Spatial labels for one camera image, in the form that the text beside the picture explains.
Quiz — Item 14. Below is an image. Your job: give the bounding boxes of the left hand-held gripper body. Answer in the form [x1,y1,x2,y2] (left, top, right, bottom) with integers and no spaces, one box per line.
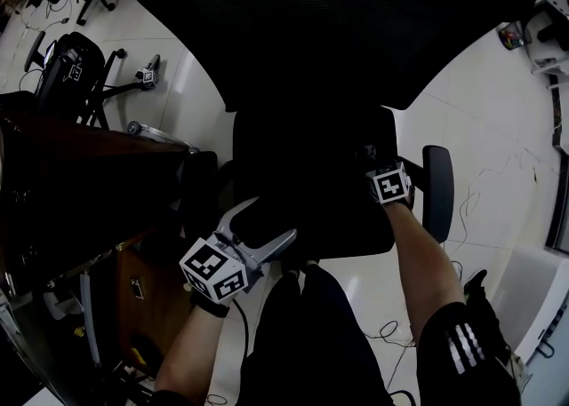
[179,229,268,306]

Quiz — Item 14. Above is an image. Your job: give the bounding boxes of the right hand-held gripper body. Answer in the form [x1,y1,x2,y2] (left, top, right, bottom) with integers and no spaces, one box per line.
[355,144,417,210]

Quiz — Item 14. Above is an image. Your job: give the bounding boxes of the person's left forearm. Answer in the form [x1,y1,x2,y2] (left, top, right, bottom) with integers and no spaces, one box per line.
[153,295,232,396]

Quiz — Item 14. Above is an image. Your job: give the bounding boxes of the person's right forearm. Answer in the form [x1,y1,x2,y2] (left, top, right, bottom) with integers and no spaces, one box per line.
[382,202,467,346]

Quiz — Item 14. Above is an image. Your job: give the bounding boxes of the black chair armrest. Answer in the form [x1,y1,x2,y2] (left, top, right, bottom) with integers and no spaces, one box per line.
[421,144,456,245]
[179,150,222,242]

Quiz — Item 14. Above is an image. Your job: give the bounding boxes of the brown wooden cabinet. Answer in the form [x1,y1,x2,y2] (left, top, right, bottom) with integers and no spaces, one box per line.
[114,235,199,381]

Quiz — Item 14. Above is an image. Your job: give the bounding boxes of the person's black trousers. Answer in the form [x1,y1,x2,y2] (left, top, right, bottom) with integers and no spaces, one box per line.
[238,260,395,406]

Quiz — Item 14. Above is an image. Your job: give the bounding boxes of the metal trolley with wheel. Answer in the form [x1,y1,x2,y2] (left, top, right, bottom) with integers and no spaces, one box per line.
[126,119,200,155]

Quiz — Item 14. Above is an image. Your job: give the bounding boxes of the person's black shoe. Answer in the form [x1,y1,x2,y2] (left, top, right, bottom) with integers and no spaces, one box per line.
[463,268,490,304]

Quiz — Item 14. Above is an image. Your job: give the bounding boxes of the dark wooden desk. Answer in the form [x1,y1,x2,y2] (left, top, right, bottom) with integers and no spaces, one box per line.
[0,91,199,290]

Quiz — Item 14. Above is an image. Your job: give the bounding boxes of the grey spare gripper device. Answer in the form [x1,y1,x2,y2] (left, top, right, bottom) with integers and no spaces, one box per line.
[134,53,162,92]

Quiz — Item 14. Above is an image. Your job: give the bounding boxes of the person's black striped sleeve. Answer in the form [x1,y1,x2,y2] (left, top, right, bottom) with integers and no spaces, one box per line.
[415,300,522,406]

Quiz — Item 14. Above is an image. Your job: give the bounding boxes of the white plastic box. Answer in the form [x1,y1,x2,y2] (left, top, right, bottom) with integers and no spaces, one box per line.
[487,244,569,368]

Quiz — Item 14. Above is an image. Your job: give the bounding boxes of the small colourful object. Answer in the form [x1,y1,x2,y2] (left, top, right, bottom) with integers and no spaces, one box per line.
[498,22,526,52]

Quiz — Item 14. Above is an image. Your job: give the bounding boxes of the black device with printed tag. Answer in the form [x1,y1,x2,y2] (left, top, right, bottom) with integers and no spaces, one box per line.
[43,42,86,85]

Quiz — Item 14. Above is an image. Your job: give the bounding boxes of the white equipment stand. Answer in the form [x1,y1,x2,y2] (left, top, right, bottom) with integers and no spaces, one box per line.
[520,0,569,77]

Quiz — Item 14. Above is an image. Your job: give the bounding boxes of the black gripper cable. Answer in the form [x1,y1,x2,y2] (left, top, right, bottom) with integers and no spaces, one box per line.
[231,298,251,368]

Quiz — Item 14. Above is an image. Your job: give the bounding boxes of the thin black floor cable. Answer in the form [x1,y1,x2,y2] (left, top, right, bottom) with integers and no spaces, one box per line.
[365,319,420,390]

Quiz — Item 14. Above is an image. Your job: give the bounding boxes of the black wall strip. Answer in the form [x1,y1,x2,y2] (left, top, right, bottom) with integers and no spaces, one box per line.
[542,71,569,257]

